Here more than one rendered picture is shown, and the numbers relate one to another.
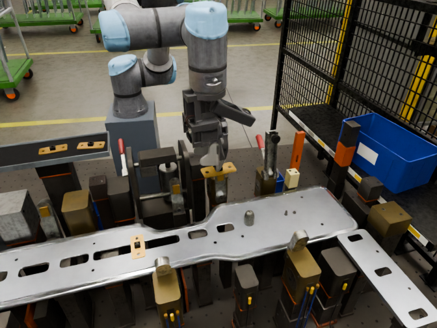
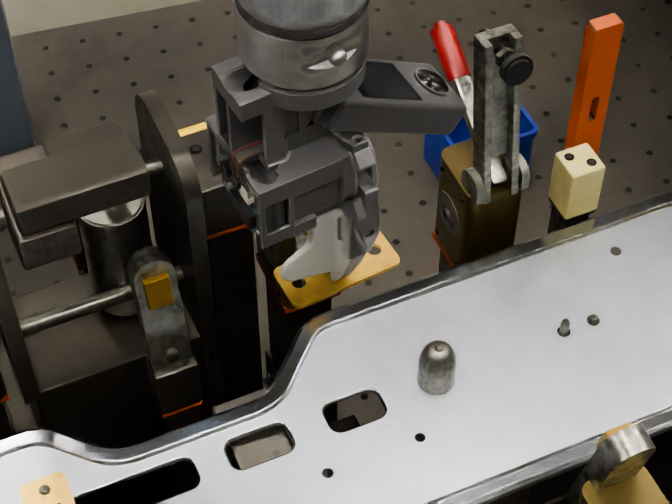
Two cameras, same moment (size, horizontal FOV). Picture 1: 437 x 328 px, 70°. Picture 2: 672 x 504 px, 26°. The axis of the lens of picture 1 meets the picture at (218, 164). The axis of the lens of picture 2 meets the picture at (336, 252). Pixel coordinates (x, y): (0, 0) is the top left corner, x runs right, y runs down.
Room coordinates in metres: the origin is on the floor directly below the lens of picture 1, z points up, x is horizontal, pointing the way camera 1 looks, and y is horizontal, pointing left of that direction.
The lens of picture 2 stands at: (0.00, 0.09, 2.05)
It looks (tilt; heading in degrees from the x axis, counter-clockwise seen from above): 51 degrees down; 352
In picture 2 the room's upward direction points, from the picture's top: straight up
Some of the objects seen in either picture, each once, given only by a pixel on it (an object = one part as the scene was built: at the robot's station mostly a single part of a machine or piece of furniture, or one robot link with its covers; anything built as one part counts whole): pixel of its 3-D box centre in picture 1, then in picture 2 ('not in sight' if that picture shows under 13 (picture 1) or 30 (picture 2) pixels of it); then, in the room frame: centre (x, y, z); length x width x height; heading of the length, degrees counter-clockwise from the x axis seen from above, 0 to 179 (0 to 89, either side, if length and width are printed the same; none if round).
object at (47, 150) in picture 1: (52, 148); not in sight; (0.85, 0.54, 1.17); 0.08 x 0.04 x 0.01; 111
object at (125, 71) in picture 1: (126, 73); not in sight; (1.26, 0.38, 1.27); 0.13 x 0.12 x 0.14; 109
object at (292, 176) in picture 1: (286, 209); (556, 281); (0.86, -0.26, 0.88); 0.04 x 0.04 x 0.37; 16
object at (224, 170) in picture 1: (218, 168); (337, 263); (0.62, 0.00, 1.26); 0.08 x 0.04 x 0.01; 112
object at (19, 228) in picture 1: (34, 246); not in sight; (0.67, 0.60, 0.90); 0.13 x 0.08 x 0.41; 16
